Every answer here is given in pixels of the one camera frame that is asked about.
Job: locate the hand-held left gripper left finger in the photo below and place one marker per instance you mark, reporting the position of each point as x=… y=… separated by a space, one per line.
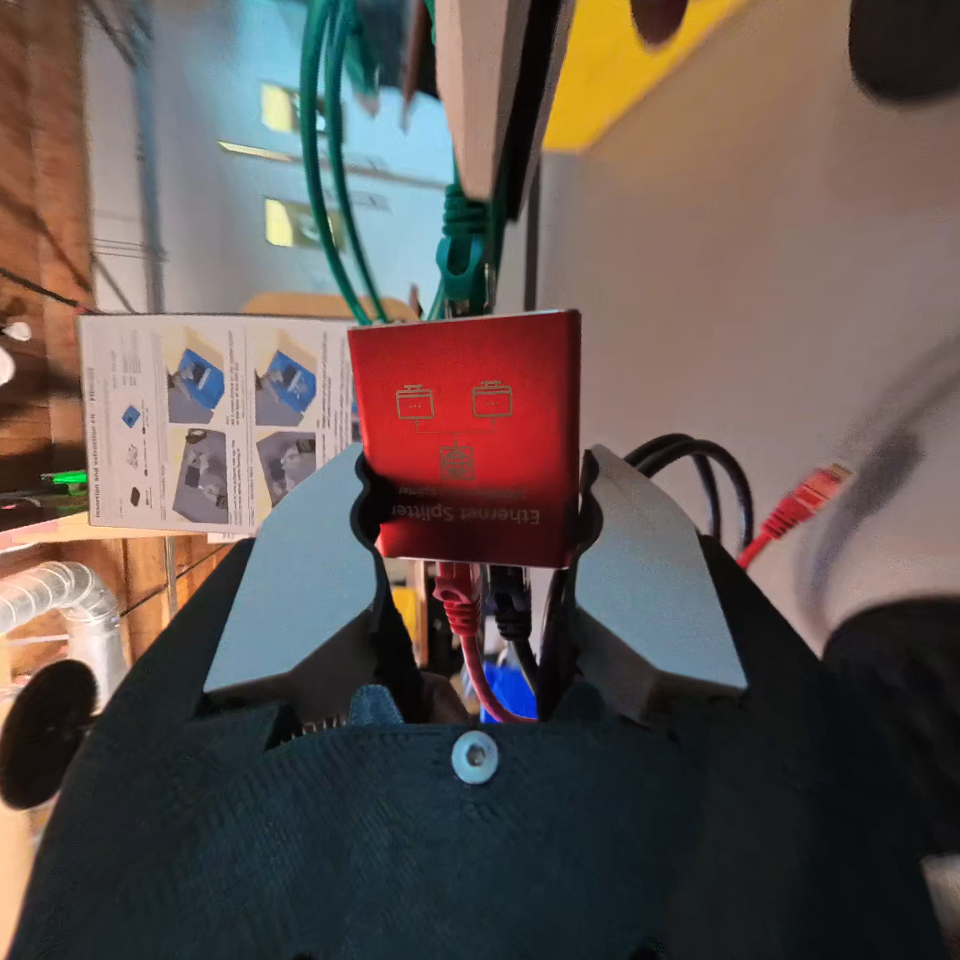
x=300 y=585

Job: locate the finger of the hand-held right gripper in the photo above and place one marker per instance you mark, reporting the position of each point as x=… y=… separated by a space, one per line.
x=480 y=90

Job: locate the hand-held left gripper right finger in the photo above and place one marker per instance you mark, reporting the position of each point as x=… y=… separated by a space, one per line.
x=660 y=600

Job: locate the yellow plastic bin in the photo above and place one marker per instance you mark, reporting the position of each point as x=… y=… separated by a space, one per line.
x=622 y=75

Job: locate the blue plastic bin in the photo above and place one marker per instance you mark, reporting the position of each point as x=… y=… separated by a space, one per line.
x=510 y=690

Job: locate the red ethernet splitter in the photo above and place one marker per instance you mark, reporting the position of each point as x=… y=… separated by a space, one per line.
x=465 y=420

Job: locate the grey desk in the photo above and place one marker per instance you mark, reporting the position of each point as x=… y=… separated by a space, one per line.
x=712 y=300

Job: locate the person's left hand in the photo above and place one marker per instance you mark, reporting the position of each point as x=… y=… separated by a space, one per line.
x=442 y=697

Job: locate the tan printed poster board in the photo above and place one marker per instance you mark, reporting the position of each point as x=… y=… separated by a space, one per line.
x=187 y=420

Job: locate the lit phone icon sign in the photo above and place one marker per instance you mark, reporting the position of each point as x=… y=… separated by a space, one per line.
x=279 y=105
x=296 y=223

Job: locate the black padded wrist rest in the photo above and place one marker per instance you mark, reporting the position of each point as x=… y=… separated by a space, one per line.
x=900 y=712

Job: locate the silver flexible duct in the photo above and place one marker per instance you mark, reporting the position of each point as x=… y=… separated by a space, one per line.
x=82 y=607

